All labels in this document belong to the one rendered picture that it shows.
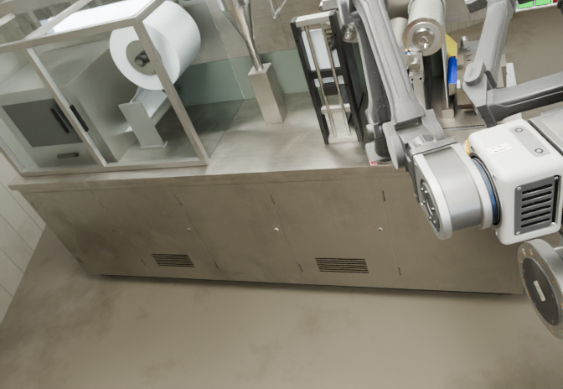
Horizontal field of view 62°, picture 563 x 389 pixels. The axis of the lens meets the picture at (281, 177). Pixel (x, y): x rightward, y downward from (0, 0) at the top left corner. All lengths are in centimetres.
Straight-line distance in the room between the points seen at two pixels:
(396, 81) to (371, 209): 108
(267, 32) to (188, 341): 166
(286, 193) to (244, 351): 91
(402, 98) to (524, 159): 30
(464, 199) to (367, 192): 119
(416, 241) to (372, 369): 62
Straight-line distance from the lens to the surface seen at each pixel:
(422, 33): 181
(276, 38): 232
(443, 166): 82
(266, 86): 214
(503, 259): 219
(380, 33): 103
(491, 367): 230
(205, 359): 261
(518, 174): 76
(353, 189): 195
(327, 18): 171
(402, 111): 98
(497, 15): 147
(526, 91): 118
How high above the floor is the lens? 202
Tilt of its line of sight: 36 degrees down
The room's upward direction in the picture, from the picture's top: 21 degrees counter-clockwise
